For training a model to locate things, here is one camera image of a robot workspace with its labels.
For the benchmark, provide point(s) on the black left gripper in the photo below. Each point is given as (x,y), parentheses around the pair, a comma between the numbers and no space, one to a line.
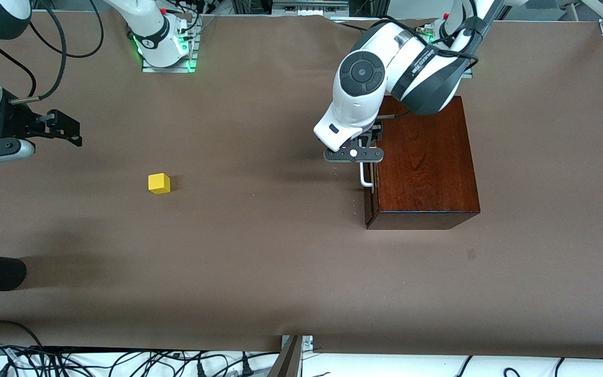
(376,132)

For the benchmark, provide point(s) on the black power plug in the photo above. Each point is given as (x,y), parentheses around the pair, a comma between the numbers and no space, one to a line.
(200,369)
(246,369)

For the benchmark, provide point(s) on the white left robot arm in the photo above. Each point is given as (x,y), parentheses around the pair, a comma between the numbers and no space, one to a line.
(359,99)

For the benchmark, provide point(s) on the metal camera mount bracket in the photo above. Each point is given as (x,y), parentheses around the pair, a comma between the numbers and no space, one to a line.
(288,361)

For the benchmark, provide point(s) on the yellow cube block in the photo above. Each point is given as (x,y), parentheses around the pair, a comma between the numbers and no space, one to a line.
(158,183)

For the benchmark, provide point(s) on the dark wooden drawer cabinet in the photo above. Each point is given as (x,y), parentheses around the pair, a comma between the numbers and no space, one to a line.
(427,178)

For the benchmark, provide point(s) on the white frame strut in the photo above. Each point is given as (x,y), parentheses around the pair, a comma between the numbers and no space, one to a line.
(592,10)

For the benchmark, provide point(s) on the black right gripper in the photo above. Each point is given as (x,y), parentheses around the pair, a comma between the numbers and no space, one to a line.
(9,124)

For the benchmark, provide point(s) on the silver metal device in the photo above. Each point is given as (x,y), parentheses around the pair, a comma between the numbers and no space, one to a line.
(309,6)

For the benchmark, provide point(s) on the brown table cover sheet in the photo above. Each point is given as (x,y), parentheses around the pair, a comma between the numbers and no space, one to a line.
(280,262)

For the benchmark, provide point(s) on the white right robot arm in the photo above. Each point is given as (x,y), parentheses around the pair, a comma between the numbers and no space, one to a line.
(149,31)

